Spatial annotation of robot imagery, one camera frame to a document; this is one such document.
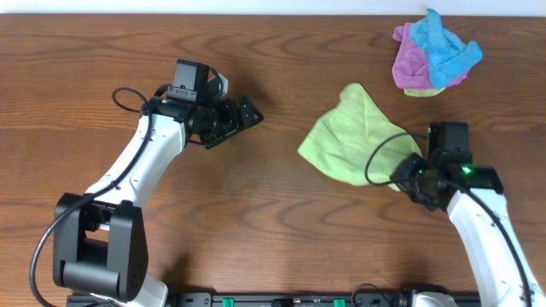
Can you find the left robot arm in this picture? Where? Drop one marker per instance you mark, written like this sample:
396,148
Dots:
100,246

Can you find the light green cloth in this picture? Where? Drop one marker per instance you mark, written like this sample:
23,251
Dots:
355,142

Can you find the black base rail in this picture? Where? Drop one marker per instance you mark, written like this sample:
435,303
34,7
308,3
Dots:
369,299

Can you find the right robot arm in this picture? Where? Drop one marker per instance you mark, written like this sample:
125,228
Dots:
472,195

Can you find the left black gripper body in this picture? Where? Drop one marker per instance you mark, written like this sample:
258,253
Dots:
230,124

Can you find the purple cloth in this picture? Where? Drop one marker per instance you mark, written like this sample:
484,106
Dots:
410,69

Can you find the blue cloth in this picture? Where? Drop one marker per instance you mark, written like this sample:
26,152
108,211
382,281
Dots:
448,57

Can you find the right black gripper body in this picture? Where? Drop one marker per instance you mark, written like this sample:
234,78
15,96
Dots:
409,176

